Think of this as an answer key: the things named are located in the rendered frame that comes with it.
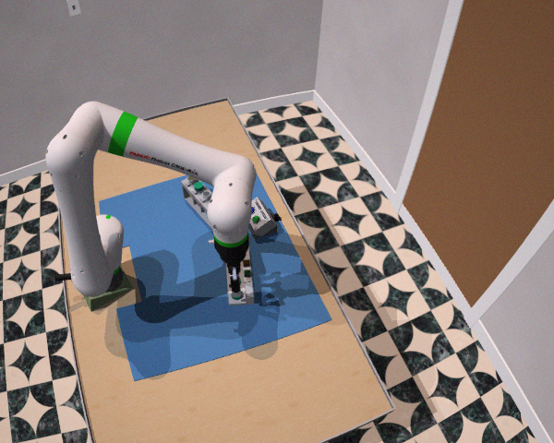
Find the blue flat mat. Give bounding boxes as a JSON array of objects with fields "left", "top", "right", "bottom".
[{"left": 99, "top": 175, "right": 332, "bottom": 381}]

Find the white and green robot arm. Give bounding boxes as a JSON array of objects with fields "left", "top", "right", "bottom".
[{"left": 46, "top": 102, "right": 257, "bottom": 297}]

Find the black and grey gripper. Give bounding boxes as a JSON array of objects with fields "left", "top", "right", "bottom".
[{"left": 220, "top": 254, "right": 246, "bottom": 297}]

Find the white sloping button panel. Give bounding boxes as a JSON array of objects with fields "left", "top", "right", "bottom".
[{"left": 248, "top": 197, "right": 281, "bottom": 240}]

